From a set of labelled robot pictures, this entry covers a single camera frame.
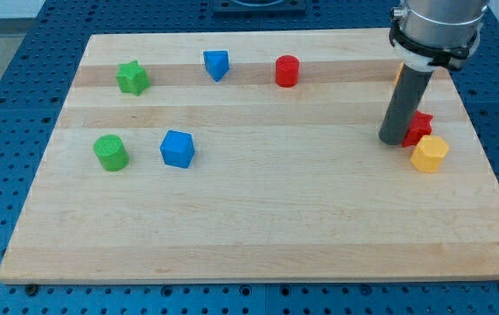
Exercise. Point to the green cylinder block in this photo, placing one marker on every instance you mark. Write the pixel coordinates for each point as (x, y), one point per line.
(111, 153)

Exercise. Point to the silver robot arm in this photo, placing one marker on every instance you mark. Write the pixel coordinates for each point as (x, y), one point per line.
(428, 34)

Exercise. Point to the green star block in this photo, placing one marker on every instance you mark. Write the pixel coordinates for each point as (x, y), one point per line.
(132, 78)

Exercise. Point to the blue cube block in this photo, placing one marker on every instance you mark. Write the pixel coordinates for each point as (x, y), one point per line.
(177, 149)

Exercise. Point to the yellow block behind rod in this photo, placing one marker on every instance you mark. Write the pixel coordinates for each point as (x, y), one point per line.
(399, 74)

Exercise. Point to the wooden board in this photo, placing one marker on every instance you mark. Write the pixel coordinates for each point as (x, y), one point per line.
(286, 184)

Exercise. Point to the red cylinder block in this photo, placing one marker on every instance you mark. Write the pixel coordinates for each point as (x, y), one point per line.
(287, 71)

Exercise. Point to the red star block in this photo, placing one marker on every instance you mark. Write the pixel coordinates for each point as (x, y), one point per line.
(421, 125)

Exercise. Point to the yellow hexagon block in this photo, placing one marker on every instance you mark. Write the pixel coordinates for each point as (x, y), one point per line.
(429, 153)

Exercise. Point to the blue triangular prism block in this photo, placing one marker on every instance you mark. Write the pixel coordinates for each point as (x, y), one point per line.
(216, 64)

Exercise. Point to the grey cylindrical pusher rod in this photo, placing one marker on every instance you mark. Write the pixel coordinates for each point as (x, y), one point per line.
(403, 104)

